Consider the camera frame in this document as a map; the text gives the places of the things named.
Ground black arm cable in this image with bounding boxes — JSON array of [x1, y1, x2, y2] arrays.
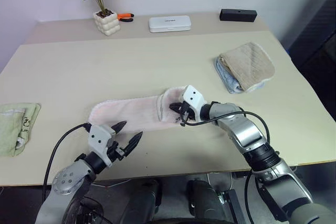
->
[[41, 123, 91, 204], [180, 111, 279, 224]]

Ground folded light blue towel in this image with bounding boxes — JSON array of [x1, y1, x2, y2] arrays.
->
[[214, 56, 266, 94]]

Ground black rectangular box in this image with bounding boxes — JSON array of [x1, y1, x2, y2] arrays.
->
[[219, 8, 258, 22]]

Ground dark rounded shape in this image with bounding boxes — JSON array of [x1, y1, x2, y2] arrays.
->
[[185, 178, 233, 224]]

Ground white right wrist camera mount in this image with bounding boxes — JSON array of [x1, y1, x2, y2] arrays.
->
[[182, 84, 209, 119]]

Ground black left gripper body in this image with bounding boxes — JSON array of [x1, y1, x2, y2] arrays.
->
[[106, 141, 132, 167]]

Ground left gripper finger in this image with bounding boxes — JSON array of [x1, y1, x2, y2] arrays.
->
[[110, 121, 128, 135], [125, 131, 144, 157]]

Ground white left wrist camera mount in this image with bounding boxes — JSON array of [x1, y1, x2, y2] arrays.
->
[[87, 124, 117, 168]]

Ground orange handled pliers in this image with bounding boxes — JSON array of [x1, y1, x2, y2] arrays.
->
[[117, 13, 135, 23]]

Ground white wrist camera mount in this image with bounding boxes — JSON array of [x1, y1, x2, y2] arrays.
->
[[182, 84, 209, 119], [87, 124, 117, 168]]

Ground white flat plastic case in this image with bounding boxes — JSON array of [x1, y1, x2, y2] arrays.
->
[[149, 15, 192, 34]]

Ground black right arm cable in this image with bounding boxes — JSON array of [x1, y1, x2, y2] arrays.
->
[[180, 111, 279, 224]]

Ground green plant in white pot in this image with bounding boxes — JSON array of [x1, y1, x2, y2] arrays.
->
[[72, 0, 121, 37]]

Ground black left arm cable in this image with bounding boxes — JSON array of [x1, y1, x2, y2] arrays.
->
[[41, 123, 91, 204]]

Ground folded beige towel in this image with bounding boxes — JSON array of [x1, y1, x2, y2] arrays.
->
[[219, 41, 276, 92]]

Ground pale pink towel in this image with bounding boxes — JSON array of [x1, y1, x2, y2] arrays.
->
[[88, 85, 208, 133]]

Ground folded light green towel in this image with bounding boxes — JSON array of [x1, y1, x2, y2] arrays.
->
[[0, 102, 41, 158]]

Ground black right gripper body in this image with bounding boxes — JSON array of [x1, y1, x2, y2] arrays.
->
[[179, 102, 196, 127]]

